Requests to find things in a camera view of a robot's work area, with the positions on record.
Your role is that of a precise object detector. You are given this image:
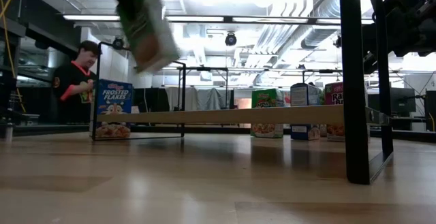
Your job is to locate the green Apple Jacks cereal box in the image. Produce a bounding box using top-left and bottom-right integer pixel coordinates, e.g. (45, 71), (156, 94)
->
(116, 0), (181, 74)
(251, 88), (285, 139)

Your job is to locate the blue Frosted Flakes cereal box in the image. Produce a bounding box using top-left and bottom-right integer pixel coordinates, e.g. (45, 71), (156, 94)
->
(290, 82), (322, 141)
(94, 78), (134, 140)

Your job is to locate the magenta Raisin Bran cereal box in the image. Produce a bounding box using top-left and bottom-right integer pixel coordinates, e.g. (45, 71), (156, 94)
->
(324, 82), (345, 142)

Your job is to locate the wooden shelf with black legs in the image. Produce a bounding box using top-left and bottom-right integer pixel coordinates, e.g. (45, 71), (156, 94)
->
(91, 0), (395, 186)

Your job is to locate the person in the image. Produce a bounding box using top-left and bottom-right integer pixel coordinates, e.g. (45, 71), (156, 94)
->
(52, 39), (102, 125)

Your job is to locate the grey draped cloth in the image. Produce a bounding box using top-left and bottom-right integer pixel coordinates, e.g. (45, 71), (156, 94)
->
(166, 86), (236, 111)

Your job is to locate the grey metal bin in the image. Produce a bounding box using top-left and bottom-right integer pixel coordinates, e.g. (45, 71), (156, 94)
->
(14, 113), (41, 127)

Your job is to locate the black computer monitor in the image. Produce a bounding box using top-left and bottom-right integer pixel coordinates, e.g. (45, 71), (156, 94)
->
(367, 87), (418, 114)

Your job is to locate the black background workstation frame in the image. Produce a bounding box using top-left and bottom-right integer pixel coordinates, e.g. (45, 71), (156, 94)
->
(176, 66), (230, 111)

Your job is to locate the yellow hanging cable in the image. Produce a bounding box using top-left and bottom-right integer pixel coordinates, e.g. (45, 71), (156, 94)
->
(0, 0), (27, 114)

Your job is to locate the black aluminium rig frame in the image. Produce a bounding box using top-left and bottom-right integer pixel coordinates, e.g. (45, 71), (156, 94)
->
(0, 124), (436, 144)

